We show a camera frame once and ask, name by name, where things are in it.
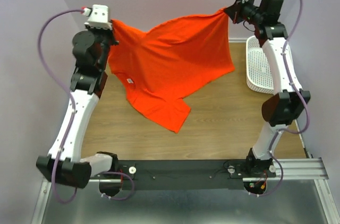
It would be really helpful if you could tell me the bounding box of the white perforated plastic basket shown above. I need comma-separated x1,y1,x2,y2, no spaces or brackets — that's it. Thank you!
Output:
245,36,274,94

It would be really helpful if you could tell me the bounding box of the orange t-shirt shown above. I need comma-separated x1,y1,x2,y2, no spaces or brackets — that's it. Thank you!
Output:
108,10,234,133

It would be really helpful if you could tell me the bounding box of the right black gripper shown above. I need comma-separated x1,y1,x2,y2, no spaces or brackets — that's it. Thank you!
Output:
223,0,263,27

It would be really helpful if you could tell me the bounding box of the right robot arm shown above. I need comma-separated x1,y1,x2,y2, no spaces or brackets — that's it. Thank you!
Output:
224,0,311,177

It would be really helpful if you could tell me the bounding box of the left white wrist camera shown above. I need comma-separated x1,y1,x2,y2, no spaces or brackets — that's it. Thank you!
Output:
81,4,113,30

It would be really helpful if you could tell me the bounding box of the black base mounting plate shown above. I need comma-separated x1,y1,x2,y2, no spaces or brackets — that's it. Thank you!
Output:
98,159,277,195

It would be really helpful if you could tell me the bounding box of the aluminium frame rail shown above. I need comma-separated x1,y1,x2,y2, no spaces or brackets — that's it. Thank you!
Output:
48,156,339,223

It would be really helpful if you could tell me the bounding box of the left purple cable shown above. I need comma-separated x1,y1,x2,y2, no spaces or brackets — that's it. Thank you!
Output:
36,8,135,204

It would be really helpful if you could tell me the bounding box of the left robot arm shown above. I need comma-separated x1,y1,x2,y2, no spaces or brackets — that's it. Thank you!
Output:
36,26,118,188

